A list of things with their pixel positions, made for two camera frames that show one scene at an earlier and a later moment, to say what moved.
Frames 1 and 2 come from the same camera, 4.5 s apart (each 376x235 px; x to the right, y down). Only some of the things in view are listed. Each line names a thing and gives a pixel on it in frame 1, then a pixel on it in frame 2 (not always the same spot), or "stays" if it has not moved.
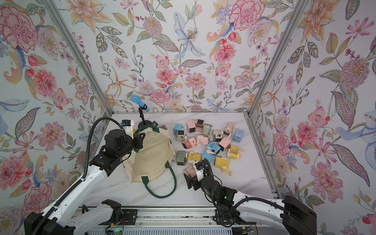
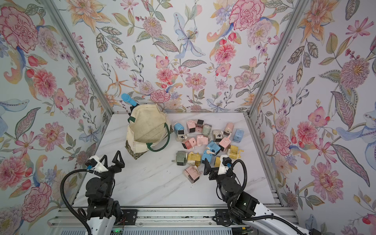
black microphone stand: [144, 123] to [131, 109]
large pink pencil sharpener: [191, 125] stays
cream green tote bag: [150, 163] to [149, 129]
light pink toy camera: [228, 129] stays
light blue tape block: [176, 127] stays
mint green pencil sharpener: [206, 129] stays
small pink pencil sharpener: [199, 126] stays
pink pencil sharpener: [190, 171] stays
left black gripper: [139, 142] to [118, 169]
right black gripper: [190, 182] to [208, 168]
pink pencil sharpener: [201, 140] stays
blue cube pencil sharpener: [238, 135] stays
